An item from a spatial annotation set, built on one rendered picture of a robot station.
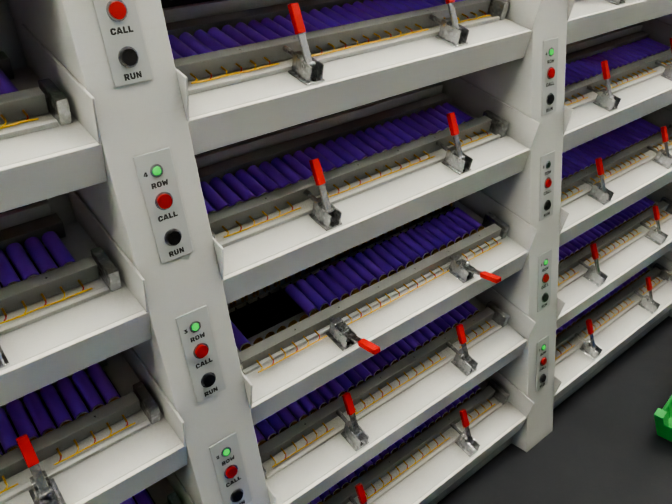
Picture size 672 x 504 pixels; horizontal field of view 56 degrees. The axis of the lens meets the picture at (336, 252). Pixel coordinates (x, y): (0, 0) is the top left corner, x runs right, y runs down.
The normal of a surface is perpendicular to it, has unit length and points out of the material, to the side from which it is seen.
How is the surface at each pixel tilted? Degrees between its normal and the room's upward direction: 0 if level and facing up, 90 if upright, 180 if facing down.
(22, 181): 110
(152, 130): 90
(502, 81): 90
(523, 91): 90
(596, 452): 0
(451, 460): 21
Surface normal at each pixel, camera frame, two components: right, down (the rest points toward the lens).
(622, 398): -0.11, -0.90
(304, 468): 0.11, -0.75
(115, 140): 0.62, 0.26
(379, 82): 0.62, 0.56
